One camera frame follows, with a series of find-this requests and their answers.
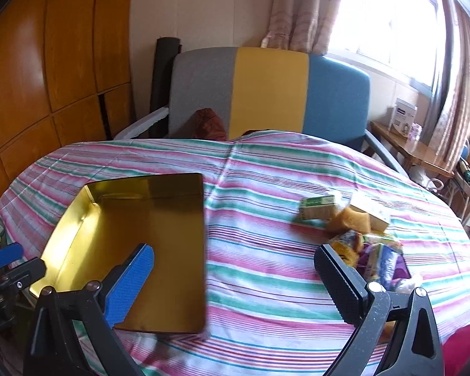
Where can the striped bed sheet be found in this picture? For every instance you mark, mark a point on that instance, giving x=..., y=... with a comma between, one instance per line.
x=268, y=313

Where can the white plastic bag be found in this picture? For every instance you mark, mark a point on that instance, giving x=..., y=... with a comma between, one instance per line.
x=432, y=184

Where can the yellow sponge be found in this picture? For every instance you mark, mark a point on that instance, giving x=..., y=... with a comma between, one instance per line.
x=349, y=219

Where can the dark red cushion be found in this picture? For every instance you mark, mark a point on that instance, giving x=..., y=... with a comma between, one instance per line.
x=208, y=126

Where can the wooden side table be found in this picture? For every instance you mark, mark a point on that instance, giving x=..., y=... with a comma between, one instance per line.
x=413, y=152

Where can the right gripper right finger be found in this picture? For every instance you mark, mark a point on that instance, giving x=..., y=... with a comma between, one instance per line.
x=344, y=284

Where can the wooden wardrobe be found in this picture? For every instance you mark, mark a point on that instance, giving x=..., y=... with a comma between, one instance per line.
x=64, y=77

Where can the patterned window curtain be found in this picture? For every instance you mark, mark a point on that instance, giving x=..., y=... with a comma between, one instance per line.
x=301, y=25

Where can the green white medicine box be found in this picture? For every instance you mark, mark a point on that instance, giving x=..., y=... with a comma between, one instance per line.
x=323, y=207

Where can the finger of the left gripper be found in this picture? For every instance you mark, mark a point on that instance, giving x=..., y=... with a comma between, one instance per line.
x=12, y=252

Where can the cream white carton box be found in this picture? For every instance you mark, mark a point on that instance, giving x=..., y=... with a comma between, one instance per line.
x=379, y=216

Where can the grey yellow blue armchair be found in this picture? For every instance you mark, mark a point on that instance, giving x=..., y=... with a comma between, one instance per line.
x=255, y=89

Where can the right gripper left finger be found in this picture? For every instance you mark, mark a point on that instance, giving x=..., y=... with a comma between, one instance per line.
x=124, y=283

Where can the white appliance box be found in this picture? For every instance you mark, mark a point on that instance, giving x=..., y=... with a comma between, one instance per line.
x=402, y=117

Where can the purple foil sachet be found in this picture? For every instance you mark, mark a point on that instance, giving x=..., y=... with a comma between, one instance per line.
x=401, y=271

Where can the gold metal tin box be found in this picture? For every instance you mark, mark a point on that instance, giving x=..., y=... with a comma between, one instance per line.
x=105, y=223

